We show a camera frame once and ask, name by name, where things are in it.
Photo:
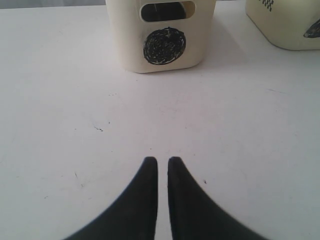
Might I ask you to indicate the cream bin with triangle mark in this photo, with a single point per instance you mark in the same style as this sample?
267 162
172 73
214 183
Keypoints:
287 24

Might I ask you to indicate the steel mug with handle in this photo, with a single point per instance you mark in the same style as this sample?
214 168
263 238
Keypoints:
159 12

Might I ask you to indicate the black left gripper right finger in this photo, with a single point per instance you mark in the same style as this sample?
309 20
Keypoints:
194 215

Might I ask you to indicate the cream bin with circle mark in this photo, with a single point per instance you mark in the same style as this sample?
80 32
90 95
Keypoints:
147 47

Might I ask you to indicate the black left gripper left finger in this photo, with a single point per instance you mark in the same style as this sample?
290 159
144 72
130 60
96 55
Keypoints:
133 215

